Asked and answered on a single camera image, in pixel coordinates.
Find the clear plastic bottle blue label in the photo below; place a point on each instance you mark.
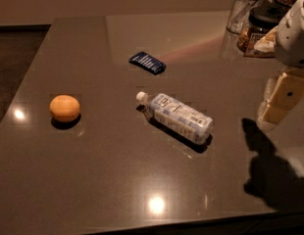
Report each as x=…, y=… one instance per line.
x=176, y=116

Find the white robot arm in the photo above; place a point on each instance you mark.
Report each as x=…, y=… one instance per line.
x=285, y=89

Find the orange round fruit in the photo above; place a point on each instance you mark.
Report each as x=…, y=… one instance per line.
x=64, y=108

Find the dark blue snack packet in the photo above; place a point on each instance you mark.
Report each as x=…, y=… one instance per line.
x=147, y=62

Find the nut jar with black lid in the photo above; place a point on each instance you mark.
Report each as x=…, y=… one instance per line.
x=262, y=19

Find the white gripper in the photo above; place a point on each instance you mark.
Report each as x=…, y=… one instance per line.
x=293, y=41

